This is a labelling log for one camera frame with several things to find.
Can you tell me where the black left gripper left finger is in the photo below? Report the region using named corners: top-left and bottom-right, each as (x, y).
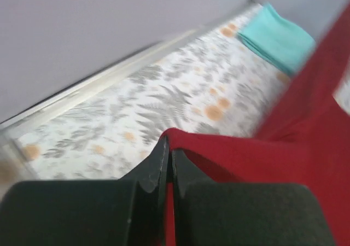
top-left (1, 138), bottom-right (170, 245)

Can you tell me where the folded teal t shirt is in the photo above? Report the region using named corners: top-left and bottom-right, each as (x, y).
top-left (237, 3), bottom-right (316, 77)

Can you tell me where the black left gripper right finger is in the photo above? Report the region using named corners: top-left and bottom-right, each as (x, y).
top-left (172, 150), bottom-right (335, 245)

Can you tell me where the red t shirt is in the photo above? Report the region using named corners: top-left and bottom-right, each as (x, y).
top-left (163, 7), bottom-right (349, 245)

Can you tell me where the floral tablecloth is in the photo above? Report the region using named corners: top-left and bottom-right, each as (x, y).
top-left (0, 4), bottom-right (350, 181)

